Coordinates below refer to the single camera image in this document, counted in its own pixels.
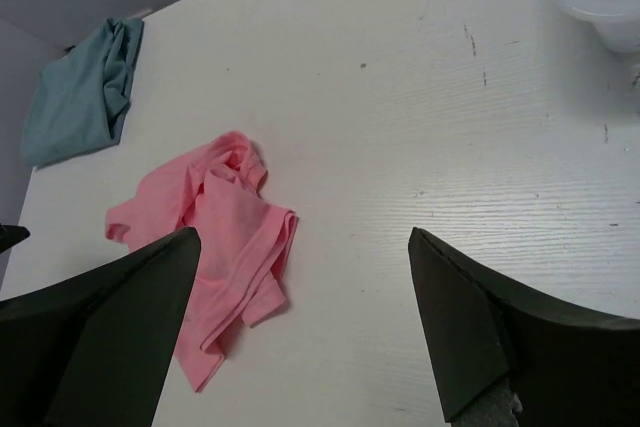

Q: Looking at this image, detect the pink t shirt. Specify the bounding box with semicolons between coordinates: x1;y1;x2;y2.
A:
105;131;298;392

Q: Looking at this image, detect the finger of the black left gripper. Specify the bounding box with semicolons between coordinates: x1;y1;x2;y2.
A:
0;224;30;253

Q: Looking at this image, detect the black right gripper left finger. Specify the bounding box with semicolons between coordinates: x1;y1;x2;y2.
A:
1;227;201;426

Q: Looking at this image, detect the teal folded t shirt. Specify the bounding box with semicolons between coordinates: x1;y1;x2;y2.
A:
20;18;145;168

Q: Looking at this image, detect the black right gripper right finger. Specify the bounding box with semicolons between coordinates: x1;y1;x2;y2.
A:
408;228;639;426

